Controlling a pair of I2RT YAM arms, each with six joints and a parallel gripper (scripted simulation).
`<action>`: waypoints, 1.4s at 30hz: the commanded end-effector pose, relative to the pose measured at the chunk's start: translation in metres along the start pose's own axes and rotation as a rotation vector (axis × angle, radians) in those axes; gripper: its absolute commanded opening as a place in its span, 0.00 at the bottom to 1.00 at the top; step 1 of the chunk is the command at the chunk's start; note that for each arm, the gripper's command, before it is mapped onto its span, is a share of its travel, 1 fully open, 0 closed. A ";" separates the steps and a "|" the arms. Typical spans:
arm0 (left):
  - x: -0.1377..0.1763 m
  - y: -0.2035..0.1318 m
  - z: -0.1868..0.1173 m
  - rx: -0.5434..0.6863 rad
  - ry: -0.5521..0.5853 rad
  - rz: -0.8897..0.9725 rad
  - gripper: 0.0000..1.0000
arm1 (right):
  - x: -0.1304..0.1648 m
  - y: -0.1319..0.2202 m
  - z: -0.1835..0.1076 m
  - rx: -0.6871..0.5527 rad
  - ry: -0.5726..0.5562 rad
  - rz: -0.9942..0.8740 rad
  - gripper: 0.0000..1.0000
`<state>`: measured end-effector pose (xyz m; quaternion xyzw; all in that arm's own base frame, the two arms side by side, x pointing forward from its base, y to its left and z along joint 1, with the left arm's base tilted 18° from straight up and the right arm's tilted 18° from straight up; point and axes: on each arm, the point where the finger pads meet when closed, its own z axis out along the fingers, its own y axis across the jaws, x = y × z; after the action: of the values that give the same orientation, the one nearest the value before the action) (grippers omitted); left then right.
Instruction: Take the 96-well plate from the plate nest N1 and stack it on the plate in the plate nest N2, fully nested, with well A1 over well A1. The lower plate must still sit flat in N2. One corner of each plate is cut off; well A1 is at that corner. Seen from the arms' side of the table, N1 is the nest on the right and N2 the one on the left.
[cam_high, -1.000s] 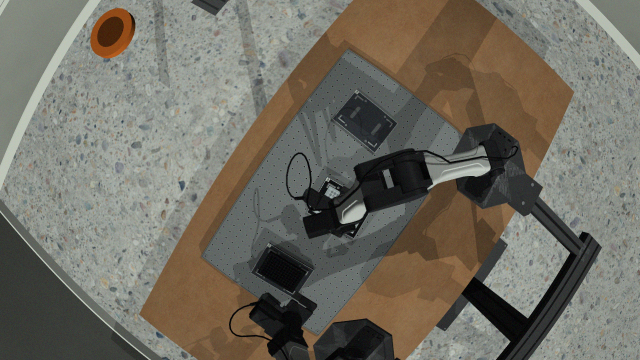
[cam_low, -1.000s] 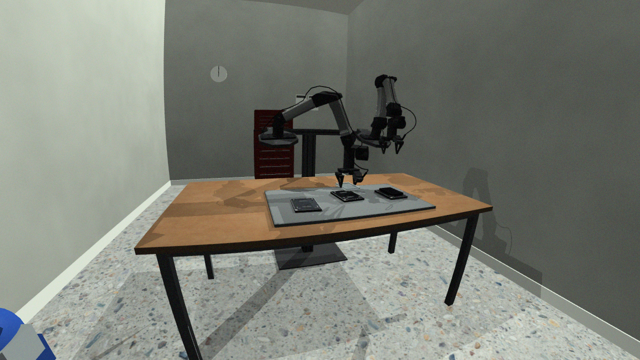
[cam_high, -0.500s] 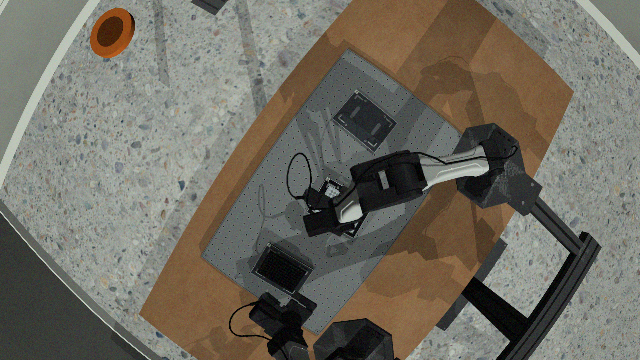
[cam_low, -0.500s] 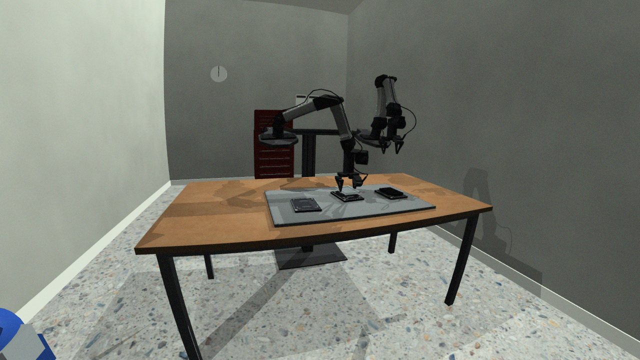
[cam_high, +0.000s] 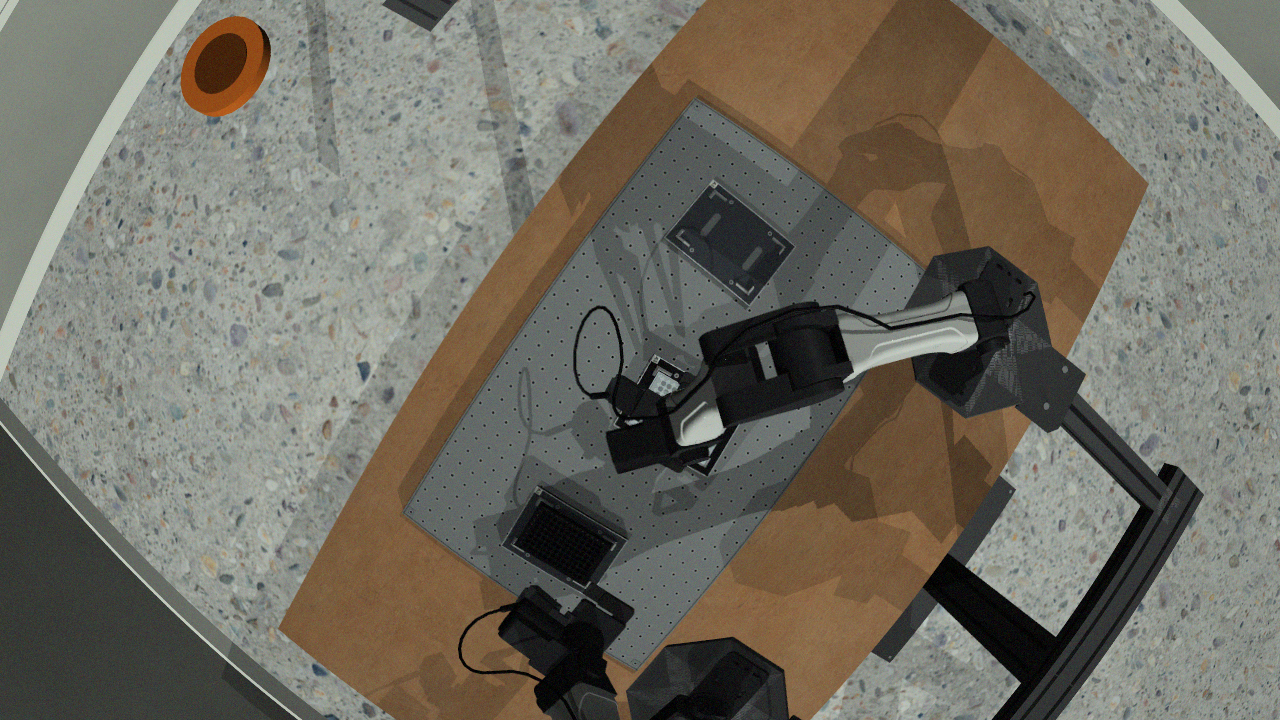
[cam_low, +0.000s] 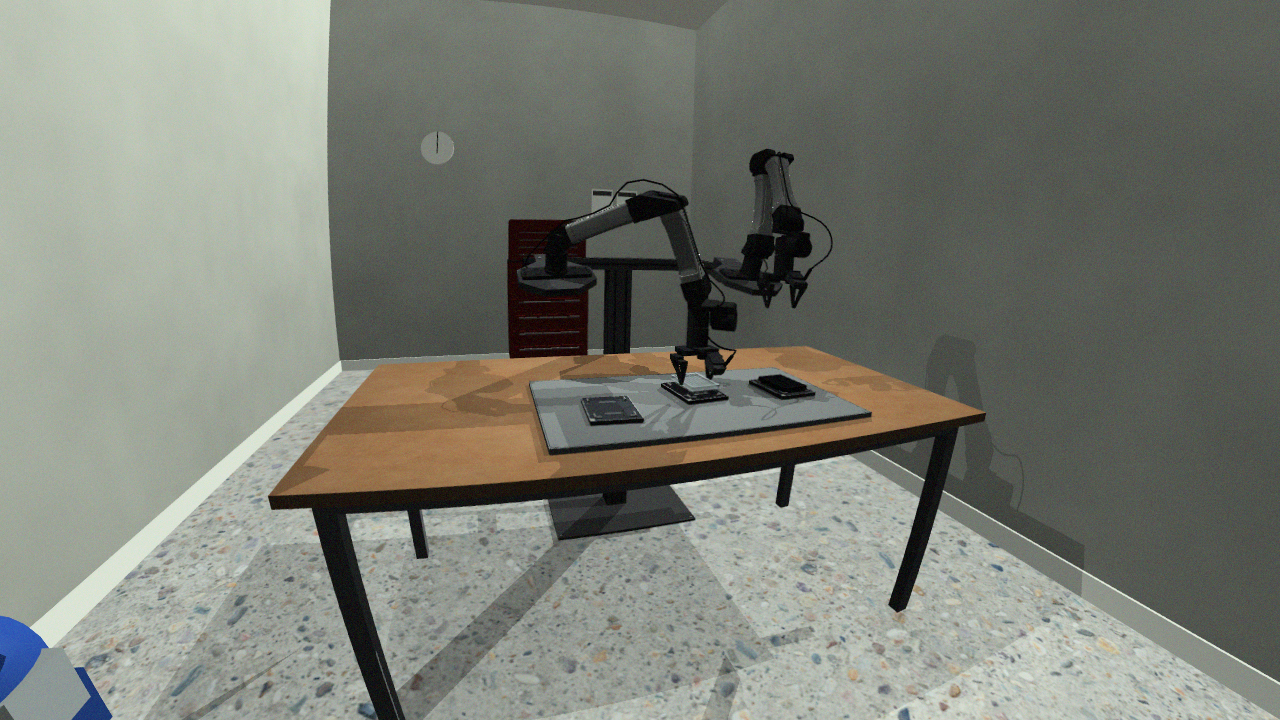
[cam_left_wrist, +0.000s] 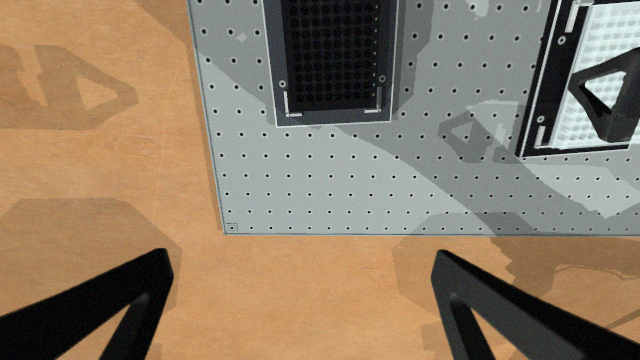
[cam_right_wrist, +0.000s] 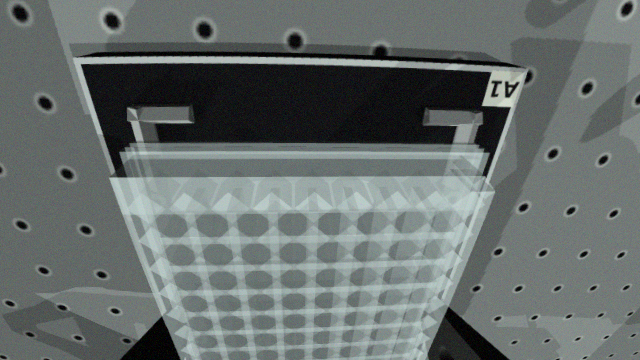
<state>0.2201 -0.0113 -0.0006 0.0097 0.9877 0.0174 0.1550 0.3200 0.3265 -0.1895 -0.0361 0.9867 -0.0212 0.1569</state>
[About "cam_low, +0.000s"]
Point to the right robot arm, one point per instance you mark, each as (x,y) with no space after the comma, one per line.
(694,283)

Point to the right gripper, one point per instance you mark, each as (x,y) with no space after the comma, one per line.
(696,344)

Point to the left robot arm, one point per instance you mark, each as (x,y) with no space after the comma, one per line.
(784,216)

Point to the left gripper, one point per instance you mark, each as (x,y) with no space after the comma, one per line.
(782,265)

